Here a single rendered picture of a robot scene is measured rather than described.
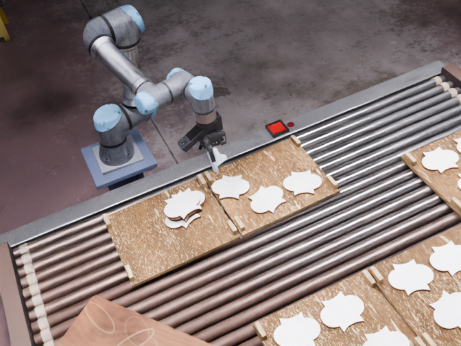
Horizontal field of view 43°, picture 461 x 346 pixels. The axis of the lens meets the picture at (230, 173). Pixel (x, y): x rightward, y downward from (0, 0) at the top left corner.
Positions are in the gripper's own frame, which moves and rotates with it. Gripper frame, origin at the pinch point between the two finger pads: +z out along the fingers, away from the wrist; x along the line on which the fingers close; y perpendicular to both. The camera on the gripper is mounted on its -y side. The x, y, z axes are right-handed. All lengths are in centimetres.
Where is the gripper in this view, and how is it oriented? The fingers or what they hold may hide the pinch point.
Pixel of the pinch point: (207, 162)
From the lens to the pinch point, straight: 212.2
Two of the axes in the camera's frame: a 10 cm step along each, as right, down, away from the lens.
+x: -4.4, -6.1, 6.6
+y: 8.9, -3.7, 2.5
